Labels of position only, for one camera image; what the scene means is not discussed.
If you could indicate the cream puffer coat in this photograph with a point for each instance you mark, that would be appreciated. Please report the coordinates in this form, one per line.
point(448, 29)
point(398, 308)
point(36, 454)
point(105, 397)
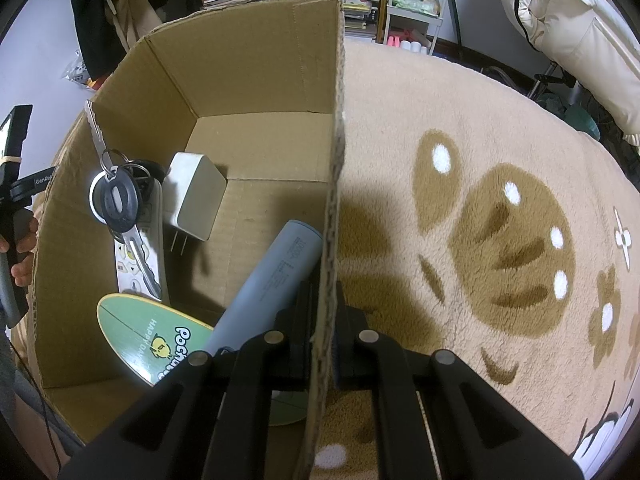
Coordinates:
point(575, 20)

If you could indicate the white trolley cart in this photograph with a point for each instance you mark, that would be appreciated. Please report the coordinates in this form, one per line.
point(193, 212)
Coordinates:
point(447, 0)

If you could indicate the black metal stand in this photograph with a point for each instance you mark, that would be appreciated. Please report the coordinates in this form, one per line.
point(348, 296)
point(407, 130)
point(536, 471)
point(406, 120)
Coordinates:
point(545, 82)

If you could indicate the beige printed blanket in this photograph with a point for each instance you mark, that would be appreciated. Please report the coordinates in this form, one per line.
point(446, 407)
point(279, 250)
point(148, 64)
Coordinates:
point(450, 100)

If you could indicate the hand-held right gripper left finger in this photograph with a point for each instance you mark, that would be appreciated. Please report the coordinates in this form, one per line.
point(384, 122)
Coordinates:
point(305, 345)

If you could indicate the beige canvas cloth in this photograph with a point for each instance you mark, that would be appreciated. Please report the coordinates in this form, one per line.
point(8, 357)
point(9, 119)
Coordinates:
point(130, 10)

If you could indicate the white wall charger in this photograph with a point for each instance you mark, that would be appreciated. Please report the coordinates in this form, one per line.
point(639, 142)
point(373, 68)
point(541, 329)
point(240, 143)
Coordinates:
point(195, 200)

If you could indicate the brown cardboard box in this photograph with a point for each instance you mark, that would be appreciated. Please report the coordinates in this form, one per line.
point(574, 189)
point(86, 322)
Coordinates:
point(240, 60)

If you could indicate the wooden shelf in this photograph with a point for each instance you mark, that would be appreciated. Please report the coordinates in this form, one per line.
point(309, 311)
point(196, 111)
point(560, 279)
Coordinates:
point(387, 0)

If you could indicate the pile of papers and booklets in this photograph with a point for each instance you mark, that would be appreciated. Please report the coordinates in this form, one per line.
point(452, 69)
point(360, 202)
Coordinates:
point(357, 12)

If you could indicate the black garment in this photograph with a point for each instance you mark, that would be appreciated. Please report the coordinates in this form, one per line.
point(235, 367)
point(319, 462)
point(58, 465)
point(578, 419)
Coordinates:
point(90, 30)

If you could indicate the teal basin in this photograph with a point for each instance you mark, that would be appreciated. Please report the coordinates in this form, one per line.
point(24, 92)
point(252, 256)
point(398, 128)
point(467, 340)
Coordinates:
point(580, 117)

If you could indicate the key bunch with black fob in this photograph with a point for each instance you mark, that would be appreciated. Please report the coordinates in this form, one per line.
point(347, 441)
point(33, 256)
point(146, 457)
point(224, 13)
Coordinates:
point(116, 202)

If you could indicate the green round hand fan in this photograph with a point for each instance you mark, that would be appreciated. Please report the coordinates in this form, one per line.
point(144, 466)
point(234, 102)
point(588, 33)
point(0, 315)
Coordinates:
point(130, 325)

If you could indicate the printed plastic bag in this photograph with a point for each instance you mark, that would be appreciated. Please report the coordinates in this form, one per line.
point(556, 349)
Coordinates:
point(80, 70)

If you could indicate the white power strip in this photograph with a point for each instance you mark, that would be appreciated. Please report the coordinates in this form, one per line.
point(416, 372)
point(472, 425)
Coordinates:
point(122, 267)

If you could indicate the grey-blue cylindrical power bank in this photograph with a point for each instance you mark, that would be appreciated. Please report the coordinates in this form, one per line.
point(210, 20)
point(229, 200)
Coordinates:
point(270, 270)

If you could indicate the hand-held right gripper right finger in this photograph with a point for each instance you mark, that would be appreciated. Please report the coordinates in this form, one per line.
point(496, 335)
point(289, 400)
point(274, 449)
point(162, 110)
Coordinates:
point(347, 355)

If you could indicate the pink and white rolls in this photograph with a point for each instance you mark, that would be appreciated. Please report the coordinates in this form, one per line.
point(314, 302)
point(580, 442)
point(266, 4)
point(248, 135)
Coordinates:
point(407, 44)

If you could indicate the person's left hand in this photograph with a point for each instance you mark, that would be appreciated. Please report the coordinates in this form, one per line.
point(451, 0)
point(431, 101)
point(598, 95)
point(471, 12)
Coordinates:
point(27, 245)

